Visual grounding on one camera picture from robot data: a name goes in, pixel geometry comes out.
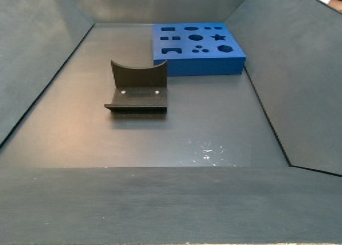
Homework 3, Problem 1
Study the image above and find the black curved fixture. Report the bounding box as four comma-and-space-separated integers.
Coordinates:
104, 62, 166, 112

